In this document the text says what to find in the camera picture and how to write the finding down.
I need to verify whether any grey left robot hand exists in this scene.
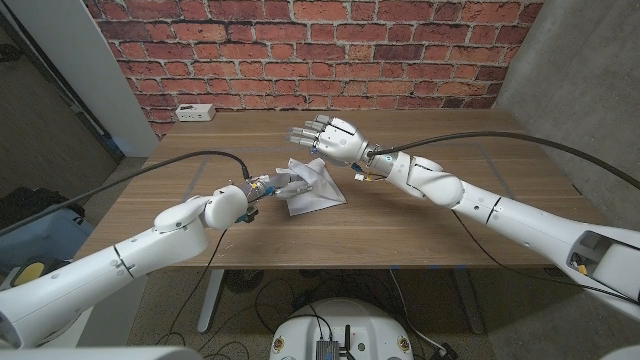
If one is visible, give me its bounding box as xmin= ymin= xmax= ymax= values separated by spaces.
xmin=241 ymin=172 xmax=315 ymax=202

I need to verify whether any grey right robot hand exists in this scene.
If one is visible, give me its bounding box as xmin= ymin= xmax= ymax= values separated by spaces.
xmin=286 ymin=114 xmax=372 ymax=169

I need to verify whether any white handkerchief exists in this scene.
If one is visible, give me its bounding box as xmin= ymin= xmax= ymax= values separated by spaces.
xmin=274 ymin=157 xmax=348 ymax=217

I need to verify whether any red brick printed backdrop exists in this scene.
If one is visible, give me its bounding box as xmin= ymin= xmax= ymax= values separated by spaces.
xmin=82 ymin=0 xmax=545 ymax=139

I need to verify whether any black round fan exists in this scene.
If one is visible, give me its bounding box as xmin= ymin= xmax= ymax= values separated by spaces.
xmin=223 ymin=269 xmax=265 ymax=295

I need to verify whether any white power strip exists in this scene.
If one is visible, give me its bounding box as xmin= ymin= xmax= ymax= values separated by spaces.
xmin=174 ymin=103 xmax=217 ymax=123

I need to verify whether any white table leg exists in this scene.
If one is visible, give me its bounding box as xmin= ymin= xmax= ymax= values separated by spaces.
xmin=197 ymin=269 xmax=225 ymax=334

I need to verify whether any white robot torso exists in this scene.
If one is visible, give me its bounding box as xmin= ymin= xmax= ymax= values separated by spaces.
xmin=269 ymin=297 xmax=415 ymax=360

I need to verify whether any grey table leg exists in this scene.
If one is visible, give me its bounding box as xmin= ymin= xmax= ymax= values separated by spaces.
xmin=452 ymin=269 xmax=485 ymax=335

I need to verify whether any blue storage box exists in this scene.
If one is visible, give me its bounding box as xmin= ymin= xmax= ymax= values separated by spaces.
xmin=0 ymin=203 xmax=95 ymax=274

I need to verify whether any black bag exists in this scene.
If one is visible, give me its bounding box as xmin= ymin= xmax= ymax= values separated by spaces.
xmin=0 ymin=187 xmax=86 ymax=234

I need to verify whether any yellow black foot pedal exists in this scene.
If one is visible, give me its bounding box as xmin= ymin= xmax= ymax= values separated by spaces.
xmin=10 ymin=258 xmax=51 ymax=289

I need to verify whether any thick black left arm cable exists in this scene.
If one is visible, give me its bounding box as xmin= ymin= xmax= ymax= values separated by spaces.
xmin=0 ymin=150 xmax=251 ymax=236

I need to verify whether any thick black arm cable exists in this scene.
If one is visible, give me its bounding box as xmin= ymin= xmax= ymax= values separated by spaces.
xmin=0 ymin=150 xmax=251 ymax=236
xmin=372 ymin=130 xmax=640 ymax=191

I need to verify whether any thin black left wrist cable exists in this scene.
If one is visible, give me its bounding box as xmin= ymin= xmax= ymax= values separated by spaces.
xmin=167 ymin=228 xmax=230 ymax=344

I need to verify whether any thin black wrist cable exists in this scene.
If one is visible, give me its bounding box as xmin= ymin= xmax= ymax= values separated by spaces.
xmin=451 ymin=208 xmax=640 ymax=305
xmin=167 ymin=228 xmax=230 ymax=344

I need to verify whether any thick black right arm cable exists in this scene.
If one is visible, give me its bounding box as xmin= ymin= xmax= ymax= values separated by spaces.
xmin=372 ymin=130 xmax=640 ymax=191

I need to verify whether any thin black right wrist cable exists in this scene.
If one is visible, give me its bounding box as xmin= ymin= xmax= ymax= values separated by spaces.
xmin=451 ymin=208 xmax=640 ymax=305

